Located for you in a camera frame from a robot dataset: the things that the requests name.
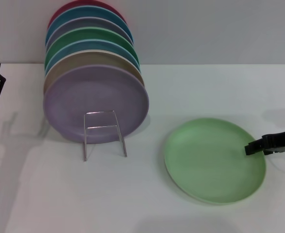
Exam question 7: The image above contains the light green plate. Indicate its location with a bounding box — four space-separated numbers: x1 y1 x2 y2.
163 117 267 206

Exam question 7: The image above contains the dark red plate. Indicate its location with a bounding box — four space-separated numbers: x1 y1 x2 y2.
47 0 127 31

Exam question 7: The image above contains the beige plate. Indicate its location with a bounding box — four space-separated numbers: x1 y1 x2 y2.
43 49 145 98

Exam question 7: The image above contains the lilac plate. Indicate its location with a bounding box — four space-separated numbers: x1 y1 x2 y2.
42 64 150 145

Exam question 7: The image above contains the light blue plate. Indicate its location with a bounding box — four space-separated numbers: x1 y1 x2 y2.
44 38 142 73

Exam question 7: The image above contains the dark green plate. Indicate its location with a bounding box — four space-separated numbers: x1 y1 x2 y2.
44 27 140 71

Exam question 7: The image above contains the grey purple plate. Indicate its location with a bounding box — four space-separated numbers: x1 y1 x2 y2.
45 17 134 49

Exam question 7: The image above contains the teal blue plate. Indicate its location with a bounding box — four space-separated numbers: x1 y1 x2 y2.
46 6 134 46

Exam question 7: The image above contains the metal wire plate rack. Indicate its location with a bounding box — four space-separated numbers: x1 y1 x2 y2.
83 110 128 162

